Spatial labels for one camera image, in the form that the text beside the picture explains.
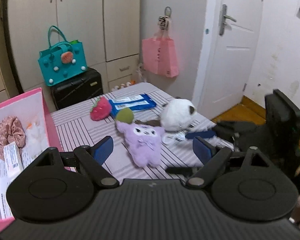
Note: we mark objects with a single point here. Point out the green soft ball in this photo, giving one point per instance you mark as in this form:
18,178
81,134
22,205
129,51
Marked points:
125,116

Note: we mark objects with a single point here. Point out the blue wet wipes pack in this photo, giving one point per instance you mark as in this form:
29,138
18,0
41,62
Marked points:
142,105

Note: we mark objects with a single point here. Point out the teal felt handbag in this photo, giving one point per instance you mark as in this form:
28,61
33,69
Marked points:
50,65

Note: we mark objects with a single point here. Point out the white panda plush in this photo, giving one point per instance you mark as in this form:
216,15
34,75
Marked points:
176,115

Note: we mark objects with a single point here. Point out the red strawberry plush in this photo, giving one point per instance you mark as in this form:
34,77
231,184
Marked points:
101,110

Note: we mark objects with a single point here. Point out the pink tote bag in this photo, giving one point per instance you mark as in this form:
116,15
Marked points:
160,57

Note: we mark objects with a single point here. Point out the pink cardboard box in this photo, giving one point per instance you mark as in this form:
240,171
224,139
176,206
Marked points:
52,130

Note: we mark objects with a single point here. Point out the white plastic bag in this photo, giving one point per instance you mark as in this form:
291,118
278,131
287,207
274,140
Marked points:
37,137

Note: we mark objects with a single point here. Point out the black suitcase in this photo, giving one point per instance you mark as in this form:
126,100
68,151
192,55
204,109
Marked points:
75,92

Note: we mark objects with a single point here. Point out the black pole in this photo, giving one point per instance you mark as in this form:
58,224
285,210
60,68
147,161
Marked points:
10,42

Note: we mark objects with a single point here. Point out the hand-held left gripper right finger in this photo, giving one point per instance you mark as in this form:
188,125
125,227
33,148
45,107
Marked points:
202,151

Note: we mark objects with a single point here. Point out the pack of small bottles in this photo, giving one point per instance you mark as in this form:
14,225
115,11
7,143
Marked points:
122,85

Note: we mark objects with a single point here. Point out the small white hanging bag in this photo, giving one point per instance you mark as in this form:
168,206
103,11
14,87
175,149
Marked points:
140,72

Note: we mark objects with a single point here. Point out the white tissue pack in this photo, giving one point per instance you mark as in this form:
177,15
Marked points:
12,160

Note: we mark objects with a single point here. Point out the purple plush toy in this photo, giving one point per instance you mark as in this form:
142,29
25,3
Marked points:
142,145

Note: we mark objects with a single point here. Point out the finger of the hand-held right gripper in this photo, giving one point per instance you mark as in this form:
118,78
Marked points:
200,135
180,171

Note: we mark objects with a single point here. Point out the beige wardrobe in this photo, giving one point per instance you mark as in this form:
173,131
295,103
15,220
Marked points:
85,17

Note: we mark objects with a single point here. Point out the striped tablecloth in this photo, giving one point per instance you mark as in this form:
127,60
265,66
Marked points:
85,127

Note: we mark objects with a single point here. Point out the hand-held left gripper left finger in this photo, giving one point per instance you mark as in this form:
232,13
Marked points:
102,151

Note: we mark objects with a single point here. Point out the orange soft ball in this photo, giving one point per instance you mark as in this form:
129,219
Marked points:
29,125

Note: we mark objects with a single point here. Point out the pink floral scrunchie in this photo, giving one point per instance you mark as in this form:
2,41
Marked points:
11,132

